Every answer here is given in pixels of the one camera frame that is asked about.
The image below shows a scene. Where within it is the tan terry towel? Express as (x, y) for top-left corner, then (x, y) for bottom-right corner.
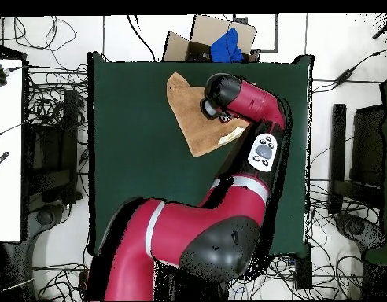
(165, 71), (251, 158)

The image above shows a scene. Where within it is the black round floor foot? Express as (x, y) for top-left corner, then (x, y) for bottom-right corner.
(35, 208), (57, 227)

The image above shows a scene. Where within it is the dark grey chair base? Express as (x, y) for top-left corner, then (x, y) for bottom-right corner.
(334, 213), (386, 252)

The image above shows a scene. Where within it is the white desk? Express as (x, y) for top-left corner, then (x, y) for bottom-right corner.
(0, 57), (24, 243)

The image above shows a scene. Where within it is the black equipment rack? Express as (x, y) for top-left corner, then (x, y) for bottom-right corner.
(24, 89), (83, 205)

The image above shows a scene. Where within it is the small black box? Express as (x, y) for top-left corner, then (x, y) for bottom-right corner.
(295, 241), (313, 290)

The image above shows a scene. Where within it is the black power adapter with cable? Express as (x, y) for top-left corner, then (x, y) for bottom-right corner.
(312, 46), (387, 94)

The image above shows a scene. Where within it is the open cardboard box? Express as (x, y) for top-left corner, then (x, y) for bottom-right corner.
(162, 14), (261, 63)

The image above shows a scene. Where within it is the black upright stand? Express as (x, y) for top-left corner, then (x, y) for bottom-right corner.
(327, 103), (347, 215)

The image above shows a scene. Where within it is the dark green table cloth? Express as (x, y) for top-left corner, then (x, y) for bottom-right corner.
(87, 51), (315, 256)

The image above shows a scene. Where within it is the blue garment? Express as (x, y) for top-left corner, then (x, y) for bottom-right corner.
(209, 27), (245, 63)

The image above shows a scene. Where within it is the thick black cable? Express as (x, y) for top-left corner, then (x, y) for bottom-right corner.
(126, 14), (157, 62)

